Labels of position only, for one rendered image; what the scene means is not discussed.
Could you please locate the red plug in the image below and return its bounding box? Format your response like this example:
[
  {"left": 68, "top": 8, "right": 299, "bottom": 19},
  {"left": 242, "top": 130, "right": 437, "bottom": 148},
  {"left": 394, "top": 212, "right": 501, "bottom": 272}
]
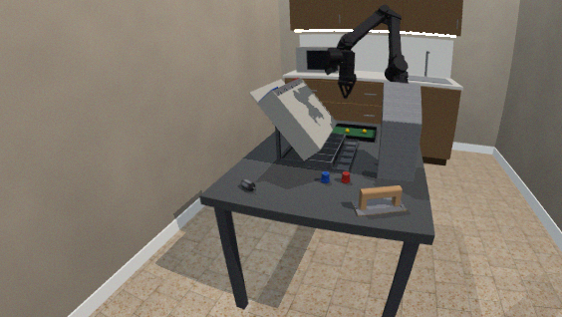
[{"left": 341, "top": 171, "right": 350, "bottom": 183}]

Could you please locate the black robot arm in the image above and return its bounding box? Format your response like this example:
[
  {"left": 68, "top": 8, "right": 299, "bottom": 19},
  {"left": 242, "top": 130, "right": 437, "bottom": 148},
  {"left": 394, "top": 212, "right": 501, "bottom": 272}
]
[{"left": 325, "top": 4, "right": 409, "bottom": 83}]

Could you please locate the blue plug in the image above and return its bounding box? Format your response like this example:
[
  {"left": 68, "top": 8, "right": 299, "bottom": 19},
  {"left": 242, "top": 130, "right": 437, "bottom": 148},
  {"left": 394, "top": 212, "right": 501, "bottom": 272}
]
[{"left": 321, "top": 171, "right": 330, "bottom": 183}]

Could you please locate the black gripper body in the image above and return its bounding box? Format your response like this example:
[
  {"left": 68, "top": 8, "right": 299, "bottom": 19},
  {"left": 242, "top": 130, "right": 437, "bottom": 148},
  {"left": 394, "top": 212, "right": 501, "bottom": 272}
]
[{"left": 338, "top": 63, "right": 357, "bottom": 84}]

